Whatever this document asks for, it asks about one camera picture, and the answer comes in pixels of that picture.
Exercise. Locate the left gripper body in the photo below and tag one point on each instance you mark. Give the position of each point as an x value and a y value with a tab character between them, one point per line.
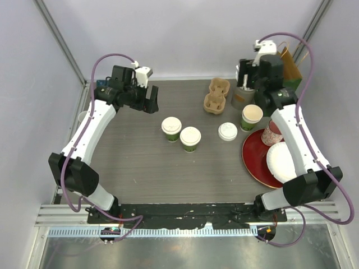
136	96

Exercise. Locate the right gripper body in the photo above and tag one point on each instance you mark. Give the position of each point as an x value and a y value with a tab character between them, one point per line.
254	80

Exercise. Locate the green paper bag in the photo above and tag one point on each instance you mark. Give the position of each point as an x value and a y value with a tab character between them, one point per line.
291	73

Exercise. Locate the white cup lid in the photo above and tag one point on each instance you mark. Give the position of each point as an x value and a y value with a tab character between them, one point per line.
190	136
171	125

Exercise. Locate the green paper cup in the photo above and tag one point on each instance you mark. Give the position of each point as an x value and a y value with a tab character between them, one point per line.
172	137
190	147

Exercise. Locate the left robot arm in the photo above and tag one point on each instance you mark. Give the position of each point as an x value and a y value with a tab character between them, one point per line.
71	168

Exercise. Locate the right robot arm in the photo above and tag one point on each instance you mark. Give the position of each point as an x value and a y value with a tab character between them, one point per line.
315	177

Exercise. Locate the blue ceramic dish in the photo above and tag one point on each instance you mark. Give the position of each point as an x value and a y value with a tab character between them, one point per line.
101	82

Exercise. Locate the white wrapped straws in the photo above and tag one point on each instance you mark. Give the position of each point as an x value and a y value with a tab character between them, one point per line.
242	73

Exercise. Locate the grey straw holder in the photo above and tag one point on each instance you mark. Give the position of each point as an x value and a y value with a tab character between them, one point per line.
242	97

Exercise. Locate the stack of green cups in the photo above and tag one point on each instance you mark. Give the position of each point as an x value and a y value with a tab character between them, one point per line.
251	116

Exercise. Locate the small copper cup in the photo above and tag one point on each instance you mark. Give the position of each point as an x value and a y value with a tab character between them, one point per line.
82	116

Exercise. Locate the cardboard cup carrier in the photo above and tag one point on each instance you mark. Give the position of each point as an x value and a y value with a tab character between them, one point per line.
215	100

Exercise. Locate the pink speckled mug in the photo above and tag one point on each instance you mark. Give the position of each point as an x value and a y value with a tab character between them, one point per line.
271	134

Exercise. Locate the stack of white lids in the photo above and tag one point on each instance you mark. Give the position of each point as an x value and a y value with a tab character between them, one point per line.
227	131

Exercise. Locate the red round tray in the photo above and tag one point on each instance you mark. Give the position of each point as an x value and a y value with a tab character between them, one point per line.
254	153

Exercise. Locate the white plate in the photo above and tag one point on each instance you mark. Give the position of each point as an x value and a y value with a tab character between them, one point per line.
280	163

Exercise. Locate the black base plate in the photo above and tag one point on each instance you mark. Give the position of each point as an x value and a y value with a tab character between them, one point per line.
189	216

